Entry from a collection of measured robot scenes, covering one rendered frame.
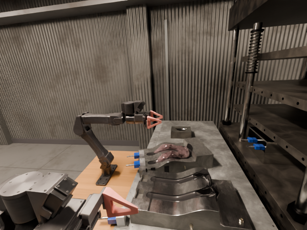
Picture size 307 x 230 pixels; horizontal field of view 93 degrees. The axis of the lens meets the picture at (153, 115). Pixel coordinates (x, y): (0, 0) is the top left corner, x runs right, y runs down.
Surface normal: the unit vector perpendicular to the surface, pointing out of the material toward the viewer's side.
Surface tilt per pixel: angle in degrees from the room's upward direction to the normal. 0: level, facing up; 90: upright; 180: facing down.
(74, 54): 90
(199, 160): 90
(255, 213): 0
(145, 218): 90
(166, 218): 90
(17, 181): 1
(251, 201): 0
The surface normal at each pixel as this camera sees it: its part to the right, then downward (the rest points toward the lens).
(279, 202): -0.06, -0.95
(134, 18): -0.15, 0.31
